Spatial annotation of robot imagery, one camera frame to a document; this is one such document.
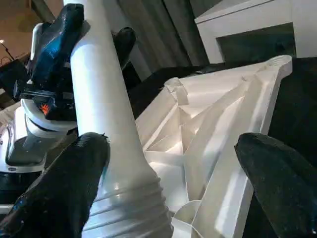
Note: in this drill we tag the white plastic table leg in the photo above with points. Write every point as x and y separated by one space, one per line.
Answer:
104 99

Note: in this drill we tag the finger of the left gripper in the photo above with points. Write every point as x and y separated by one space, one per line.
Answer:
126 42
57 44

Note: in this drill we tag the white sideboard cabinet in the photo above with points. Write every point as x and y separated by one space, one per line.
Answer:
247 19

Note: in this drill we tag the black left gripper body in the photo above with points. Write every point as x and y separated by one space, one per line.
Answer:
59 99

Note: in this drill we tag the white plastic table top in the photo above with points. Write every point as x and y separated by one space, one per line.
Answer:
223 124

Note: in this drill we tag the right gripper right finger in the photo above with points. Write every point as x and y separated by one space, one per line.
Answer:
284 193

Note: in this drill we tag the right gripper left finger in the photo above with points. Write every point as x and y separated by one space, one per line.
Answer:
62 193

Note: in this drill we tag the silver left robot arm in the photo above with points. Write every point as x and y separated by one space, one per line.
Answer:
15 183

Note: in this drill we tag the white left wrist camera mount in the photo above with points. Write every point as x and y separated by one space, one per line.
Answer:
19 129

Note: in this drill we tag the grey pleated curtain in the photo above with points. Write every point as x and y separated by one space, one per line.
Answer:
161 29

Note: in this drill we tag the black table mat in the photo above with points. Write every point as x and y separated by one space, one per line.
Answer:
302 99

